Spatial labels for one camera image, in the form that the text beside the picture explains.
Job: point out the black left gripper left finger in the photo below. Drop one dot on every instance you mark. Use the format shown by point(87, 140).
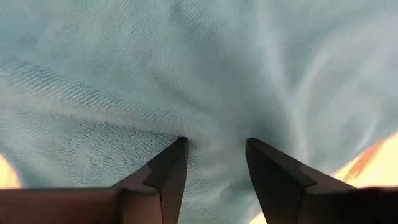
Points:
point(168, 174)

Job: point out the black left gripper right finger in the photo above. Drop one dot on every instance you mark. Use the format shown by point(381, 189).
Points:
point(273, 180)

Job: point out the teal microfibre towel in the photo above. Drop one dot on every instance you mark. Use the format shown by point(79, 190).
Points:
point(155, 77)

